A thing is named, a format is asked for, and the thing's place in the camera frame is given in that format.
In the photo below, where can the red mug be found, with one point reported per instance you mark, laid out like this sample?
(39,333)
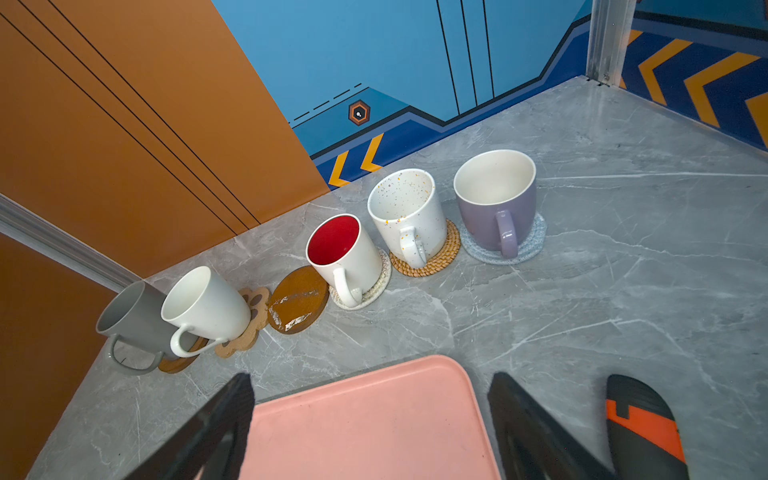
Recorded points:
(342,252)

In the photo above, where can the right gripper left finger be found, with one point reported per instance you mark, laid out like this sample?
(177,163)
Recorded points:
(212,444)

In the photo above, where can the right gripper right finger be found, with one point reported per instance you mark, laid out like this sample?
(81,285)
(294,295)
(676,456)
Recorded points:
(531,443)

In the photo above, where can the purple mug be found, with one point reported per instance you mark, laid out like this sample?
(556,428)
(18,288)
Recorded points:
(496,195)

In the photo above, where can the white mug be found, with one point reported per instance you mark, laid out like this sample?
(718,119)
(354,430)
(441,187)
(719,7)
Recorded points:
(204,304)
(407,212)

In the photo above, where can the woven rattan round coaster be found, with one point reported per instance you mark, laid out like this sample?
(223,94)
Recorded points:
(439,262)

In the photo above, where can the plain brown round coaster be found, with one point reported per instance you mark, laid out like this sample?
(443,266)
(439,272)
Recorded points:
(178,365)

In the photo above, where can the brown coaster with scratches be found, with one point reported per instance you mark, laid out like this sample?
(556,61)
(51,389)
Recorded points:
(298,301)

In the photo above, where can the cork paw-shaped coaster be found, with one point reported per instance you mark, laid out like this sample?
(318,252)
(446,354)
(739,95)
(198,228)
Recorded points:
(257,300)

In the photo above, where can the pink plastic tray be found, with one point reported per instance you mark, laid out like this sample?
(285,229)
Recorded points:
(415,420)

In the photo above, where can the grey mug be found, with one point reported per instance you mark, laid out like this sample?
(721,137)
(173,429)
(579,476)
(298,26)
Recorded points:
(134,317)

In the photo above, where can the white embroidered round coaster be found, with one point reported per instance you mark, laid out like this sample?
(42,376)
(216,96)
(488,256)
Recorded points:
(370,295)

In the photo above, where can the grey-blue knitted round coaster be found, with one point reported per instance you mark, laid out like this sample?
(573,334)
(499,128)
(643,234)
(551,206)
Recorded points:
(532,245)

